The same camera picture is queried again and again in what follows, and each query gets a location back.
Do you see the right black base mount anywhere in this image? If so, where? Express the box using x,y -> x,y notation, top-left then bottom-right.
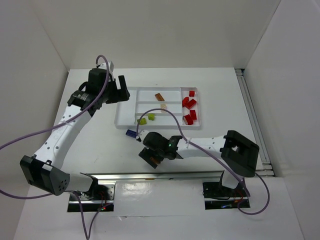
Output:
202,182 -> 251,210

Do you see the white divided sorting tray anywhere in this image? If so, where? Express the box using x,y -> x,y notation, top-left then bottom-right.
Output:
114,87 -> 201,130

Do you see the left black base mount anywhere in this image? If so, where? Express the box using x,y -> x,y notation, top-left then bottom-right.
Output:
67,183 -> 116,213

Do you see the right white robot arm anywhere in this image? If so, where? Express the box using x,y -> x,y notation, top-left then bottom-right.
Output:
136,130 -> 260,189

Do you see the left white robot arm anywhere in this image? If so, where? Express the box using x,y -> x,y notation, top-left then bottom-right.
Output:
20,62 -> 130,196

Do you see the purple lego brick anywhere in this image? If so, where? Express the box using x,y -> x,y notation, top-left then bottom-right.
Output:
125,129 -> 137,139

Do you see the red ridged lego brick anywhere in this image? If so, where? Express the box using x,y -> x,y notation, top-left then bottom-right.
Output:
185,99 -> 197,110

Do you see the aluminium rail front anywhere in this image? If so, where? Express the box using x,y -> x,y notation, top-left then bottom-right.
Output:
81,171 -> 223,181

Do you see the red cross lego brick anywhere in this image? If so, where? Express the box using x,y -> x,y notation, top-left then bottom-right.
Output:
181,96 -> 190,108

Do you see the green lego brick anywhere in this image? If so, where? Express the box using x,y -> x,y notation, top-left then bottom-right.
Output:
147,113 -> 156,121
137,117 -> 147,125

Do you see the aluminium rail right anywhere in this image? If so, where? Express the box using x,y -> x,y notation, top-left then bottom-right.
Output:
234,68 -> 276,177

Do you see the brown lego plate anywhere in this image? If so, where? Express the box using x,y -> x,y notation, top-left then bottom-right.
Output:
149,157 -> 160,165

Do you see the aluminium rail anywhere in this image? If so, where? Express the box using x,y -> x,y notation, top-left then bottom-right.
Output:
81,171 -> 223,181
234,68 -> 276,177

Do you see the red and brown lego stack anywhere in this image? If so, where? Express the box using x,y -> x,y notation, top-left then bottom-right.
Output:
154,93 -> 165,102

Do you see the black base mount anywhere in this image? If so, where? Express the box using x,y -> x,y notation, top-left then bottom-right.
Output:
67,183 -> 116,213
202,182 -> 251,210

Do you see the tan lego plate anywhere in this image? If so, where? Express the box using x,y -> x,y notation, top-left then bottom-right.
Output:
160,104 -> 167,113

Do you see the red rounded lego brick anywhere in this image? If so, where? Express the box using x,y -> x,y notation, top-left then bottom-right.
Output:
188,90 -> 195,97

